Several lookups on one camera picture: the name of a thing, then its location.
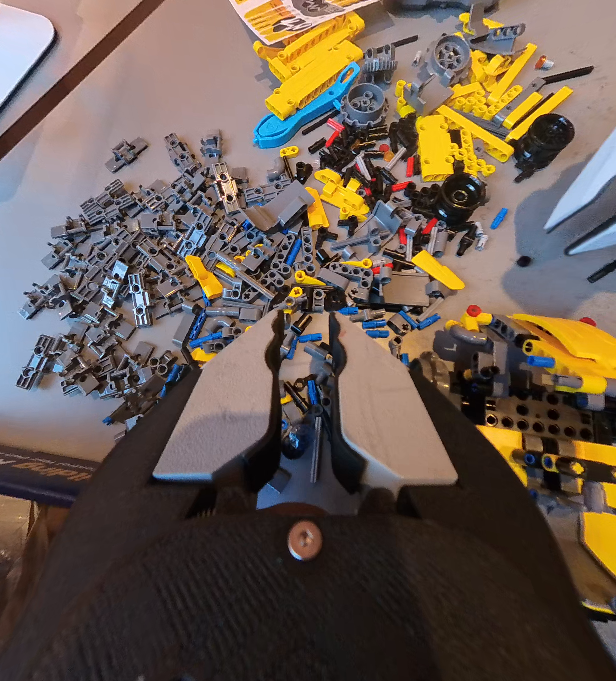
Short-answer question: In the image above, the grey desk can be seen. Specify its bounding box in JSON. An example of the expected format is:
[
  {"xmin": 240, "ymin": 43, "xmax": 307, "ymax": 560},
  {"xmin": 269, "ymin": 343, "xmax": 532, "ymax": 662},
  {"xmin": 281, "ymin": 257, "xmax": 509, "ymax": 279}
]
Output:
[{"xmin": 0, "ymin": 0, "xmax": 616, "ymax": 681}]

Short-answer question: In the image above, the stack of yellow holed panels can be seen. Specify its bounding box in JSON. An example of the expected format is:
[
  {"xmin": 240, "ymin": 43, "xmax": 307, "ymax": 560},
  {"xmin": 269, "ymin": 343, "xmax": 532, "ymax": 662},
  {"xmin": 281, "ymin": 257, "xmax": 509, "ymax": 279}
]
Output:
[{"xmin": 253, "ymin": 13, "xmax": 366, "ymax": 120}]

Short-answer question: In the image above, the short black axle rod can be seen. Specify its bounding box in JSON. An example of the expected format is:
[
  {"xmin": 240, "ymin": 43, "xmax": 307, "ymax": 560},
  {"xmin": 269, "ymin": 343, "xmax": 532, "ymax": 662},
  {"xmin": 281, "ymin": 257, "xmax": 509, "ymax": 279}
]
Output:
[{"xmin": 542, "ymin": 65, "xmax": 595, "ymax": 84}]

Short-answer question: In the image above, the yellow black brick vehicle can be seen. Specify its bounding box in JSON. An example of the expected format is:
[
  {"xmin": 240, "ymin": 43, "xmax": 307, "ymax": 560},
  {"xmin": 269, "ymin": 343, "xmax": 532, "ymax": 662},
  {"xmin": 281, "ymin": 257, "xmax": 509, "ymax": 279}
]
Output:
[{"xmin": 411, "ymin": 306, "xmax": 616, "ymax": 623}]

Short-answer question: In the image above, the small dark grey gear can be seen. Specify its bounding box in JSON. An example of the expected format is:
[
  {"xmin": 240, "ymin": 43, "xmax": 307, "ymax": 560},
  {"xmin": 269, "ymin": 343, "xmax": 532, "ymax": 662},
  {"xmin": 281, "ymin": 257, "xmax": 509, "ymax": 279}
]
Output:
[{"xmin": 364, "ymin": 45, "xmax": 398, "ymax": 75}]

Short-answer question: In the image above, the pile of grey track links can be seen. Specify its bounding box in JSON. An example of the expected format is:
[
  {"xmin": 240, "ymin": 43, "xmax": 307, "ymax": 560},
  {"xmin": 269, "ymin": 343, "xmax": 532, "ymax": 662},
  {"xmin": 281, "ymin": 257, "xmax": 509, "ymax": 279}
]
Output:
[{"xmin": 15, "ymin": 130, "xmax": 309, "ymax": 426}]

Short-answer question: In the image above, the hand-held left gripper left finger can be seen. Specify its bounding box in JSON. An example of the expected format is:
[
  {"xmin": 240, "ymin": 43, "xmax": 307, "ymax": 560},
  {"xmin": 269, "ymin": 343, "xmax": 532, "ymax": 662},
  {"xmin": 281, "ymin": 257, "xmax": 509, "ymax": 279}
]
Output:
[{"xmin": 152, "ymin": 310, "xmax": 283, "ymax": 493}]

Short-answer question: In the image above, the grey curved panel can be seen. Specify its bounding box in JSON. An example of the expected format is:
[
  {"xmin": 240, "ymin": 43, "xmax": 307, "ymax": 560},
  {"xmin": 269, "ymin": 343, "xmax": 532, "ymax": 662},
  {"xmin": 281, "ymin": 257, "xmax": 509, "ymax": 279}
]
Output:
[{"xmin": 459, "ymin": 2, "xmax": 527, "ymax": 54}]

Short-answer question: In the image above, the blue brick separator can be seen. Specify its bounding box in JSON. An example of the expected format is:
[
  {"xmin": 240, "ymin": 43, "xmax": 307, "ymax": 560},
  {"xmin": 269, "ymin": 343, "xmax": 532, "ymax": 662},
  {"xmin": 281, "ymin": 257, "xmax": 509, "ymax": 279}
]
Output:
[{"xmin": 253, "ymin": 61, "xmax": 361, "ymax": 150}]

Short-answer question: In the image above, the pile of grey bricks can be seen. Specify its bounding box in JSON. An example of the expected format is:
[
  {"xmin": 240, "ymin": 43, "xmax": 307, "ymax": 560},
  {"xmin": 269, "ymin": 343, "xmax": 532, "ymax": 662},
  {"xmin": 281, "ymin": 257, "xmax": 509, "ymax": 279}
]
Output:
[{"xmin": 103, "ymin": 32, "xmax": 580, "ymax": 480}]

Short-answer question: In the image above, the short yellow beam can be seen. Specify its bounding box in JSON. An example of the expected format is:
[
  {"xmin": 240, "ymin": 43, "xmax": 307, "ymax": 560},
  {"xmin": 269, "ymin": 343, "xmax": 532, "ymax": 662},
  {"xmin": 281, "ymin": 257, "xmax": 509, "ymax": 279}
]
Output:
[{"xmin": 502, "ymin": 92, "xmax": 545, "ymax": 131}]

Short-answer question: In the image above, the small yellow curved panel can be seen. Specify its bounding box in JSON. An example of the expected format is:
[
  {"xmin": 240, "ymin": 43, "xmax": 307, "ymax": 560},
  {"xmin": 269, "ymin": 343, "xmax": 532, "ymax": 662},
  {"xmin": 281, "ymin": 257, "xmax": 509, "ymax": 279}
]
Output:
[{"xmin": 185, "ymin": 255, "xmax": 223, "ymax": 299}]

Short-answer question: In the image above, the long yellow holed liftarm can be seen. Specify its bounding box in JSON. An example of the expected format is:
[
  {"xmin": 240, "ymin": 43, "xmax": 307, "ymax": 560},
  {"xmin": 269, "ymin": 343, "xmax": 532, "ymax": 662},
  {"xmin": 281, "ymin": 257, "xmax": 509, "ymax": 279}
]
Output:
[{"xmin": 435, "ymin": 105, "xmax": 516, "ymax": 162}]

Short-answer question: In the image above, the grey remote controller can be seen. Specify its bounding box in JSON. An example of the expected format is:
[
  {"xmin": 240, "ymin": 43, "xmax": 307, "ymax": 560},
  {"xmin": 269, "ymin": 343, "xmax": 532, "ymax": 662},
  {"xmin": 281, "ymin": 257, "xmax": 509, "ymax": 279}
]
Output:
[{"xmin": 385, "ymin": 0, "xmax": 503, "ymax": 11}]

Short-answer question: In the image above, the dark blue cardboard box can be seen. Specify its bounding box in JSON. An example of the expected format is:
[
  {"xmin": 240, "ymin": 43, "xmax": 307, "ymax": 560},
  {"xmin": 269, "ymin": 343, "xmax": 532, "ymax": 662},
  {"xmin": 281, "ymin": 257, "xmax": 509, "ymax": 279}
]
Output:
[{"xmin": 0, "ymin": 437, "xmax": 96, "ymax": 506}]

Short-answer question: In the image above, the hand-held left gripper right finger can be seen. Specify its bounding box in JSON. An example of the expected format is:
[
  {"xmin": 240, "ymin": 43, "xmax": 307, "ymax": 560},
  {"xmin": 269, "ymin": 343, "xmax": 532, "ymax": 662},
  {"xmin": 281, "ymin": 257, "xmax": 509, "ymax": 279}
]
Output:
[{"xmin": 329, "ymin": 312, "xmax": 459, "ymax": 494}]

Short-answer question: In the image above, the black toothed wheel hub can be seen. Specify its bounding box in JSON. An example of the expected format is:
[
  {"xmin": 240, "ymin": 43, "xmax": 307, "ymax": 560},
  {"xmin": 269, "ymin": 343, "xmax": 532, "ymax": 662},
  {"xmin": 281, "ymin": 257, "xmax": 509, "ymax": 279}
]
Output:
[{"xmin": 438, "ymin": 173, "xmax": 488, "ymax": 224}]

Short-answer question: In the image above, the black toy wheel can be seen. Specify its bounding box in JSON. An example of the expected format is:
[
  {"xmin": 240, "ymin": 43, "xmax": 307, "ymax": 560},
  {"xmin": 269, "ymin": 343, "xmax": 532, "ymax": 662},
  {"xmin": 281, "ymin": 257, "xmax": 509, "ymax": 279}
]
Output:
[{"xmin": 514, "ymin": 113, "xmax": 576, "ymax": 171}]

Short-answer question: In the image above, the yellow grey sticker sheet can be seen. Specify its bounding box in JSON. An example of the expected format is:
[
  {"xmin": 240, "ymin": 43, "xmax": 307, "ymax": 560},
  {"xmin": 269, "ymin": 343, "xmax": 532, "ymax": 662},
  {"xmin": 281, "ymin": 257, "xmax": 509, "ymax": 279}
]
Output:
[{"xmin": 229, "ymin": 0, "xmax": 380, "ymax": 46}]

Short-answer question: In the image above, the long flat yellow beam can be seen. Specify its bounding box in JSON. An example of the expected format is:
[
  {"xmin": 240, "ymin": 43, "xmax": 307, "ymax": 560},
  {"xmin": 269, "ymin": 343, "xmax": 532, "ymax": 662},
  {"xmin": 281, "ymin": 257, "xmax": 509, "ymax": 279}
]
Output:
[{"xmin": 486, "ymin": 44, "xmax": 538, "ymax": 107}]

